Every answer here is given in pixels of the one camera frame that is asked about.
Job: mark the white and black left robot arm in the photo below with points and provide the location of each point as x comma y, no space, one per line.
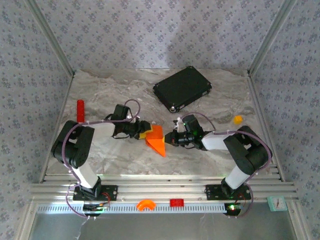
87,177

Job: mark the aluminium frame post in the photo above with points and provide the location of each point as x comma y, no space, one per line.
51,37
270,37

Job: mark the orange curved plastic piece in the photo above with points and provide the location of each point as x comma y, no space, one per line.
146,203

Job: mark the red cylinder with grey cap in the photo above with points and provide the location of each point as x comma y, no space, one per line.
80,110

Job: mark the aluminium side rail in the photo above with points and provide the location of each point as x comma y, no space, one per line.
265,125
57,125

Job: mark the orange cloth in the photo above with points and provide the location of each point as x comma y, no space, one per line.
156,140

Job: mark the red rectangular block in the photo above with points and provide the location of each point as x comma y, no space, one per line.
177,202

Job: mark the black flat case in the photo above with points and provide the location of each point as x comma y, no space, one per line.
182,85

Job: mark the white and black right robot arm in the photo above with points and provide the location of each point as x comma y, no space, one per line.
215,142

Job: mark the black controller board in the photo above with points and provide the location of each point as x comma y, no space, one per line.
232,208
96,208

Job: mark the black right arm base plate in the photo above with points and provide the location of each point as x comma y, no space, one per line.
212,192

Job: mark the aluminium rail frame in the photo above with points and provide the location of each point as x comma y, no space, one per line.
155,187

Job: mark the small teal clock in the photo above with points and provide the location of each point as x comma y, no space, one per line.
277,203

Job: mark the small yellow cube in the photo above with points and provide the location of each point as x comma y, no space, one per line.
238,120

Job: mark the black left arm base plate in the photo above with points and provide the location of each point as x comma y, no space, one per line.
111,192

